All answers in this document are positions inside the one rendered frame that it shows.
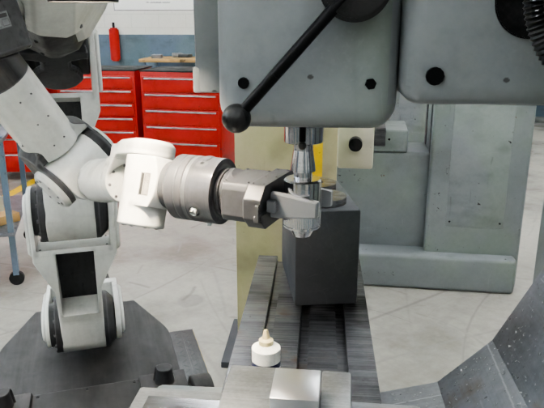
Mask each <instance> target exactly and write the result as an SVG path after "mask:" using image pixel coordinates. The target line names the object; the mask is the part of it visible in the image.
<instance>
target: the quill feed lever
mask: <svg viewBox="0 0 544 408"><path fill-rule="evenodd" d="M321 1H322V3H323V5H324V7H325V9H324V10H323V11H322V12H321V14H320V15H319V16H318V17H317V18H316V19H315V21H314V22H313V23H312V24H311V25H310V26H309V27H308V29H307V30H306V31H305V32H304V33H303V35H302V36H301V37H300V38H299V39H298V40H297V41H296V42H295V43H294V44H293V45H292V46H291V48H290V49H289V50H288V51H287V52H286V53H285V55H284V56H283V57H282V58H281V59H280V60H279V62H278V63H277V64H276V65H275V66H274V67H273V69H272V70H271V71H270V72H269V73H268V74H267V76H266V77H265V78H264V79H263V80H262V81H261V82H260V83H259V84H258V85H257V86H256V87H255V89H254V90H253V91H252V92H251V93H250V94H249V96H248V97H247V98H246V99H245V100H244V102H243V103H242V104H230V105H228V106H227V107H226V108H225V109H224V110H223V114H222V123H223V126H224V127H225V128H226V129H227V130H228V131H230V132H232V133H235V134H238V133H242V132H244V131H245V130H247V129H248V127H249V125H250V123H251V114H250V112H251V111H252V110H253V108H254V107H255V106H256V105H257V104H258V103H259V101H260V100H261V99H262V98H263V97H264V96H265V95H266V93H267V92H268V91H269V90H270V89H271V88H272V87H273V86H274V85H275V84H276V83H277V82H278V80H279V79H280V78H281V77H282V76H283V75H284V74H285V72H286V71H287V70H288V69H289V68H290V67H291V65H292V64H293V63H294V62H295V61H296V60H297V59H298V57H299V56H300V55H301V54H302V53H303V52H304V50H305V49H306V48H307V47H308V46H309V45H310V44H311V43H312V42H313V41H314V40H315V39H316V38H317V36H318V35H319V34H320V33H321V32H322V31H323V30H324V28H325V27H326V26H327V25H328V24H329V23H330V22H331V20H332V19H333V18H334V17H335V18H337V19H340V20H342V21H345V22H350V23H358V22H363V21H366V20H369V19H371V18H373V17H374V16H376V15H378V14H379V13H380V12H381V11H382V10H383V9H384V8H385V6H386V5H387V3H388V1H389V0H321Z"/></svg>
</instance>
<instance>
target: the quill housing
mask: <svg viewBox="0 0 544 408"><path fill-rule="evenodd" d="M324 9H325V7H324V5H323V3H322V1H321V0H218V30H219V97H220V105H221V109H222V111H223V110H224V109H225V108H226V107H227V106H228V105H230V104H242V103H243V102H244V100H245V99H246V98H247V97H248V96H249V94H250V93H251V92H252V91H253V90H254V89H255V87H256V86H257V85H258V84H259V83H260V82H261V81H262V80H263V79H264V78H265V77H266V76H267V74H268V73H269V72H270V71H271V70H272V69H273V67H274V66H275V65H276V64H277V63H278V62H279V60H280V59H281V58H282V57H283V56H284V55H285V53H286V52H287V51H288V50H289V49H290V48H291V46H292V45H293V44H294V43H295V42H296V41H297V40H298V39H299V38H300V37H301V36H302V35H303V33H304V32H305V31H306V30H307V29H308V27H309V26H310V25H311V24H312V23H313V22H314V21H315V19H316V18H317V17H318V16H319V15H320V14H321V12H322V11H323V10H324ZM401 13H402V0H389V1H388V3H387V5H386V6H385V8H384V9H383V10H382V11H381V12H380V13H379V14H378V15H376V16H374V17H373V18H371V19H369V20H366V21H363V22H358V23H350V22H345V21H342V20H340V19H337V18H335V17H334V18H333V19H332V20H331V22H330V23H329V24H328V25H327V26H326V27H325V28H324V30H323V31H322V32H321V33H320V34H319V35H318V36H317V38H316V39H315V40H314V41H313V42H312V43H311V44H310V45H309V46H308V47H307V48H306V49H305V50H304V52H303V53H302V54H301V55H300V56H299V57H298V59H297V60H296V61H295V62H294V63H293V64H292V65H291V67H290V68H289V69H288V70H287V71H286V72H285V74H284V75H283V76H282V77H281V78H280V79H279V80H278V82H277V83H276V84H275V85H274V86H273V87H272V88H271V89H270V90H269V91H268V92H267V93H266V95H265V96H264V97H263V98H262V99H261V100H260V101H259V103H258V104H257V105H256V106H255V107H254V108H253V110H252V111H251V112H250V114H251V123H250V125H249V126H260V127H322V128H373V127H378V126H380V125H383V124H384V123H385V122H386V121H387V120H388V119H389V118H390V117H391V116H392V114H393V112H394V109H395V105H396V99H397V71H398V56H399V42H400V27H401Z"/></svg>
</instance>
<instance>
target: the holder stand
mask: <svg viewBox="0 0 544 408"><path fill-rule="evenodd" d="M319 177H320V178H321V188H324V189H331V190H333V205H332V206H322V207H321V227H320V228H318V229H317V230H315V231H312V234H311V236H309V237H306V238H299V237H295V236H293V234H292V232H291V231H290V230H288V229H286V228H285V227H284V226H283V234H282V263H283V268H284V270H285V273H286V276H287V281H288V284H289V287H290V290H291V295H292V298H293V301H294V304H295V305H296V306H297V305H317V304H354V303H356V301H357V285H358V266H359V229H360V209H359V208H358V207H357V206H356V205H355V203H354V202H353V201H352V199H351V198H350V196H349V195H348V194H347V193H346V191H345V190H344V189H343V187H342V186H341V185H340V184H339V183H338V181H335V180H334V179H330V178H327V177H321V176H319Z"/></svg>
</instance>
